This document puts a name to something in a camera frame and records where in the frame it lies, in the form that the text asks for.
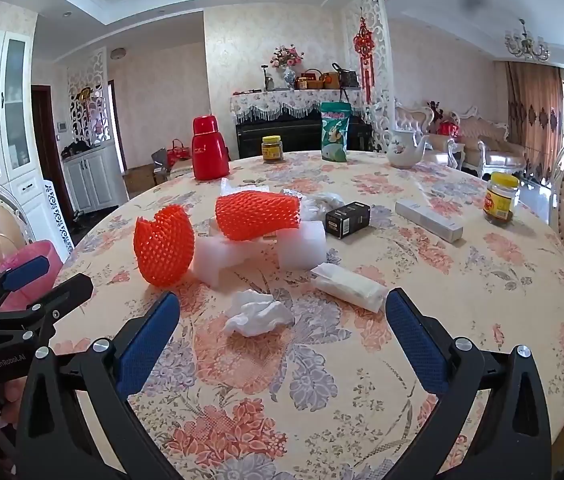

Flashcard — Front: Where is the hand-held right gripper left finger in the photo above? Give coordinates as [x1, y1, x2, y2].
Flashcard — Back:
[14, 291, 188, 480]

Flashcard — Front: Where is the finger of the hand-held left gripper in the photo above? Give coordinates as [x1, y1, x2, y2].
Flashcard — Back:
[0, 255, 50, 314]
[0, 275, 94, 347]

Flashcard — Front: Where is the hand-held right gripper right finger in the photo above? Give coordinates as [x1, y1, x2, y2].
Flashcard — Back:
[384, 287, 553, 480]

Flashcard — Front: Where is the pink trash bin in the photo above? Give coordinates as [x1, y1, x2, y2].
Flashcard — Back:
[0, 240, 65, 313]

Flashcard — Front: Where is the plastic-wrapped tissue pack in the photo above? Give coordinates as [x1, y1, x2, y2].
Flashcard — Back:
[309, 262, 390, 313]

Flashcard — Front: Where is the red foam fruit net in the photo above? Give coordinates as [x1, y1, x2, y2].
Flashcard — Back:
[133, 204, 196, 289]
[215, 190, 303, 242]

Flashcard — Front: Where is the white foam block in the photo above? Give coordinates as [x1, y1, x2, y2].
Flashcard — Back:
[276, 221, 327, 270]
[189, 234, 250, 288]

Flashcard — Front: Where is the white tissue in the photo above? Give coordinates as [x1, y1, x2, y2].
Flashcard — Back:
[223, 289, 296, 337]

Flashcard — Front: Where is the long white box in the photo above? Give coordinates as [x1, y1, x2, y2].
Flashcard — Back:
[394, 198, 464, 243]

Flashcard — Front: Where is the black cardboard box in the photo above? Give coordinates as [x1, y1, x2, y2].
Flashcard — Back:
[324, 202, 371, 238]

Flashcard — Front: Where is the white plastic bag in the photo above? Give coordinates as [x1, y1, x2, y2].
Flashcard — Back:
[301, 191, 345, 222]

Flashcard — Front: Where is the white lattice stand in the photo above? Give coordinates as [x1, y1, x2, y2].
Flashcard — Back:
[42, 180, 75, 261]

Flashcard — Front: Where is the low white cabinet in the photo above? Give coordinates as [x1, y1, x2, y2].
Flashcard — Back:
[61, 140, 130, 211]

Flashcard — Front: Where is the dark wooden door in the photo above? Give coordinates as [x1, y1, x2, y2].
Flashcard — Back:
[31, 85, 75, 211]

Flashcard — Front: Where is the large yellow-lid jar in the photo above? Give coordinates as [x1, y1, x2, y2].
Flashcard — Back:
[483, 171, 520, 227]

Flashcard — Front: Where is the small white lattice screen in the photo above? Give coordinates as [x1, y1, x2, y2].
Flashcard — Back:
[66, 47, 115, 146]

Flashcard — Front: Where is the red bag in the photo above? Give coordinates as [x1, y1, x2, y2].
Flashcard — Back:
[168, 138, 194, 162]

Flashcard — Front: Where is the white floral teapot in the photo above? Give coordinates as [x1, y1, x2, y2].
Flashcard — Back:
[384, 128, 433, 169]

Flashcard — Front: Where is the red thermos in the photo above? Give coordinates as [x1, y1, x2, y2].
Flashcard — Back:
[191, 115, 231, 181]

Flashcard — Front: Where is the cream carved sofa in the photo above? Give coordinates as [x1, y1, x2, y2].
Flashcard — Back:
[454, 106, 528, 173]

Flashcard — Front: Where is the green snack bag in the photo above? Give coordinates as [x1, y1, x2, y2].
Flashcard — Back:
[319, 101, 352, 163]

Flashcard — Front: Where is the small yellow-lid jar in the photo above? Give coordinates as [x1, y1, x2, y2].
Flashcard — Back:
[261, 135, 284, 163]

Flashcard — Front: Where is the black piano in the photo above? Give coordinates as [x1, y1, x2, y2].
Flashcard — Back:
[234, 110, 378, 161]

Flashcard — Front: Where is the brown patterned curtain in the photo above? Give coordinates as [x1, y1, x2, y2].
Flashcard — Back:
[504, 62, 564, 173]

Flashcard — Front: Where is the floral fringed piano cover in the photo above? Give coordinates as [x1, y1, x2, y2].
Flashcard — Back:
[229, 87, 365, 123]

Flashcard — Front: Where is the red knot hanging ornament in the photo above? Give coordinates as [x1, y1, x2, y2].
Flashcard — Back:
[353, 16, 375, 103]

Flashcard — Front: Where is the large white lattice screen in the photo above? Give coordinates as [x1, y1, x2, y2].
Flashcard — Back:
[342, 0, 395, 153]

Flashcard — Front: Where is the flower vase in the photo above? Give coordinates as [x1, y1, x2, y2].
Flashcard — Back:
[269, 44, 305, 91]

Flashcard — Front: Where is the chandelier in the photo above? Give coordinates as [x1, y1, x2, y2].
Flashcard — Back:
[504, 19, 552, 63]

